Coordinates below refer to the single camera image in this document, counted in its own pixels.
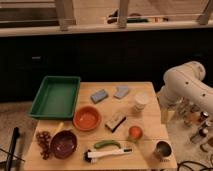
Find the green plastic tray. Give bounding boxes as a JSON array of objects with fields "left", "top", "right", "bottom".
[{"left": 29, "top": 76, "right": 81, "bottom": 120}]

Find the dark purple bowl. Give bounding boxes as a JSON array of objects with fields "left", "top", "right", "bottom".
[{"left": 50, "top": 130, "right": 77, "bottom": 159}]

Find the black tripod stand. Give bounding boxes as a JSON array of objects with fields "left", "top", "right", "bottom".
[{"left": 0, "top": 127, "right": 24, "bottom": 171}]

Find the wooden block brush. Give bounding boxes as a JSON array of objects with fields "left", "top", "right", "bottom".
[{"left": 105, "top": 114, "right": 126, "bottom": 132}]

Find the orange red apple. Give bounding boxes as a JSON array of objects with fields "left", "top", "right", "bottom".
[{"left": 129, "top": 126, "right": 143, "bottom": 141}]

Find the grey blue sponge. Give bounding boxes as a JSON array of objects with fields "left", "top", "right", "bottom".
[{"left": 114, "top": 86, "right": 130, "bottom": 99}]

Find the metal cup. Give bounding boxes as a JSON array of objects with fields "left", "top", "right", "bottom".
[{"left": 153, "top": 141, "right": 172, "bottom": 160}]

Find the red orange bowl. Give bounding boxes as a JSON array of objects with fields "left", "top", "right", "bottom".
[{"left": 73, "top": 106, "right": 102, "bottom": 131}]

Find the white paper cup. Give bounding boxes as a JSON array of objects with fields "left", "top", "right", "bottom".
[{"left": 134, "top": 93, "right": 149, "bottom": 112}]

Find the green cucumber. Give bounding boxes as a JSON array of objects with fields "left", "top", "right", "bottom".
[{"left": 94, "top": 140, "right": 121, "bottom": 149}]

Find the spice bottle cluster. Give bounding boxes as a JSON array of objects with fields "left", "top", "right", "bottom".
[{"left": 183, "top": 103, "right": 211, "bottom": 144}]

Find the bunch of red grapes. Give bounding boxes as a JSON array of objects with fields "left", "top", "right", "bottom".
[{"left": 36, "top": 131, "right": 51, "bottom": 160}]

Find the white dish brush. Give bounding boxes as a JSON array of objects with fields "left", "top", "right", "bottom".
[{"left": 84, "top": 148, "right": 133, "bottom": 163}]

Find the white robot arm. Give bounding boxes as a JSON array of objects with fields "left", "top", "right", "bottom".
[{"left": 157, "top": 61, "right": 213, "bottom": 124}]

